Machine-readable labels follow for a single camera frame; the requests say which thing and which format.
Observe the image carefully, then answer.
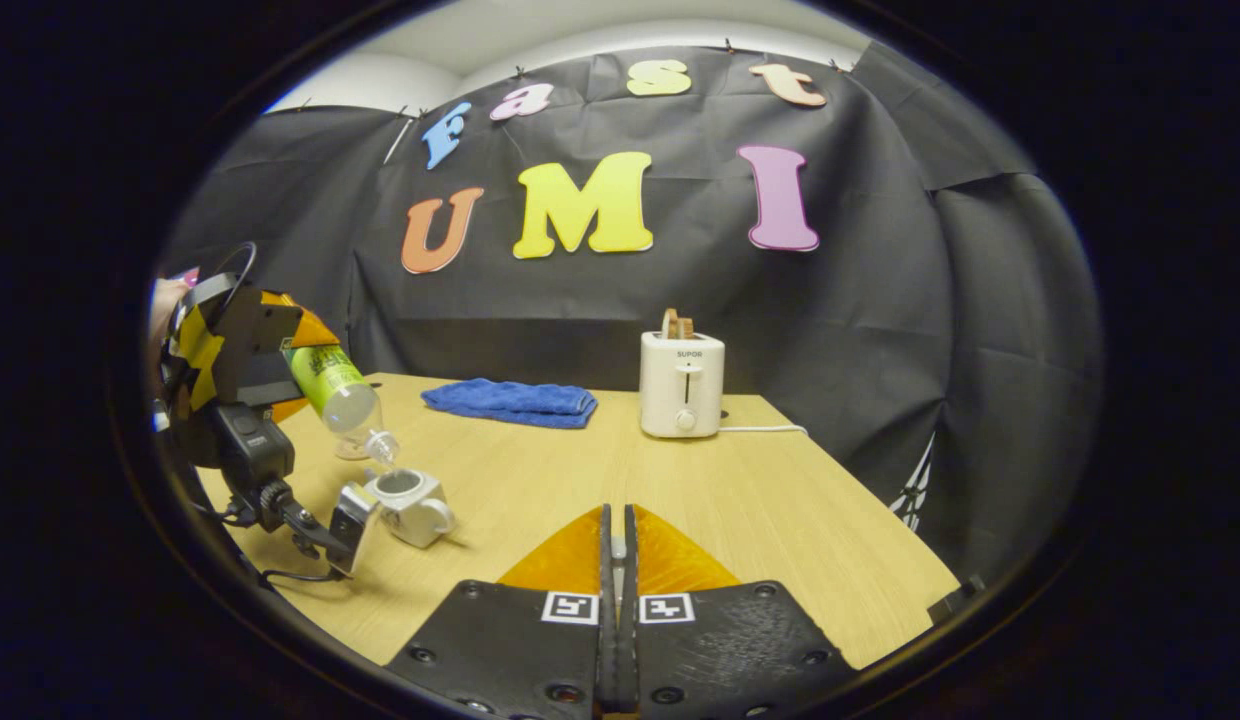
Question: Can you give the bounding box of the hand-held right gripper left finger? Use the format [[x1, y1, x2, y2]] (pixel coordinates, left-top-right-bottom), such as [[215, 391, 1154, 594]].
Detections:
[[385, 503, 619, 717]]

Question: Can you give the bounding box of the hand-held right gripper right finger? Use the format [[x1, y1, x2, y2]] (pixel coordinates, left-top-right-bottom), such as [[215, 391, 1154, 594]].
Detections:
[[620, 503, 861, 717]]

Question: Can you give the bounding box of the clear green-label water bottle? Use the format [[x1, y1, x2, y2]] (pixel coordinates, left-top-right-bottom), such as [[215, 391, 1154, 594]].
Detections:
[[283, 340, 401, 467]]

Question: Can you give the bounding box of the white ceramic teacup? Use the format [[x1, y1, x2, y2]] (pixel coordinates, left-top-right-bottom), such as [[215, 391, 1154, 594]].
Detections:
[[365, 468, 457, 549]]

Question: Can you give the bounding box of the blue towel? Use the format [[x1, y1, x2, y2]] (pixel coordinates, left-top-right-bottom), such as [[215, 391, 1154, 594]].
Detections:
[[421, 378, 599, 430]]

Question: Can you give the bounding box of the white toaster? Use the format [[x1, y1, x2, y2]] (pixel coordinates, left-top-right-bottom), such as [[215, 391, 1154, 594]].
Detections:
[[639, 330, 726, 439]]

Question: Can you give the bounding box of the black camera cable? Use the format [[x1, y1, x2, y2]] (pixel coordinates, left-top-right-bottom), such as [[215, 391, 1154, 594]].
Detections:
[[255, 560, 347, 591]]

